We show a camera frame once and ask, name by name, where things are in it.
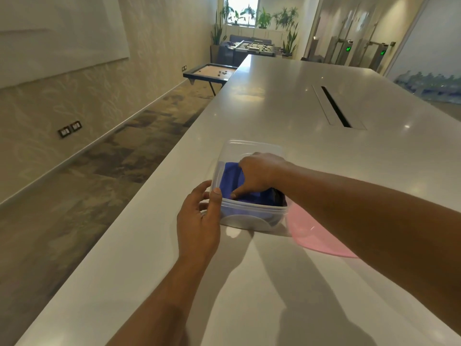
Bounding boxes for person's left hand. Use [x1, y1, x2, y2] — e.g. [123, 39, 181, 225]
[176, 180, 223, 262]

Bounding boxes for person's right hand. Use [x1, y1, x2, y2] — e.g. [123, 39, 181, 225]
[230, 152, 293, 201]

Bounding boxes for blue cloth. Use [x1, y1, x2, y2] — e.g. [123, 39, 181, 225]
[218, 161, 274, 216]

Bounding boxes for clear plastic container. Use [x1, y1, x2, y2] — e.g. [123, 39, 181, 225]
[210, 139, 289, 233]

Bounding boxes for person's right forearm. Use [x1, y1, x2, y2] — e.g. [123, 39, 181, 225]
[277, 161, 461, 325]

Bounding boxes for person's left forearm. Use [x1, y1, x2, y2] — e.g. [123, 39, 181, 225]
[107, 254, 216, 346]

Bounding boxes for black item in container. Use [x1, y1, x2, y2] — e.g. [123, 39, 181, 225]
[268, 188, 287, 208]

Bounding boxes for pink plastic lid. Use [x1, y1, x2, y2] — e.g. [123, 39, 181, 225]
[285, 204, 359, 259]

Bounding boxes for carrom board table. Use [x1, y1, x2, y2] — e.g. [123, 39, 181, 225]
[182, 63, 239, 96]

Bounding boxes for foosball table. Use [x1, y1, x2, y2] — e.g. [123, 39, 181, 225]
[220, 39, 285, 59]

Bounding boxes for dark sofa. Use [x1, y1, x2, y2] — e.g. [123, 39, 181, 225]
[228, 34, 276, 47]

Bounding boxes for tall potted plant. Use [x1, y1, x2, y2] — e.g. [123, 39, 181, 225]
[210, 10, 228, 64]

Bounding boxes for access turnstile gate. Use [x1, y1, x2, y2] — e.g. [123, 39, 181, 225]
[355, 39, 397, 72]
[324, 36, 355, 66]

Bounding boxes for row of window plants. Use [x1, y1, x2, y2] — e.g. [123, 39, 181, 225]
[220, 1, 299, 31]

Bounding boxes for group of water bottles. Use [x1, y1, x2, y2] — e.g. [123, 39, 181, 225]
[393, 70, 461, 103]

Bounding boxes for white wall board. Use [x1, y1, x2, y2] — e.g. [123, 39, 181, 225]
[0, 0, 130, 89]

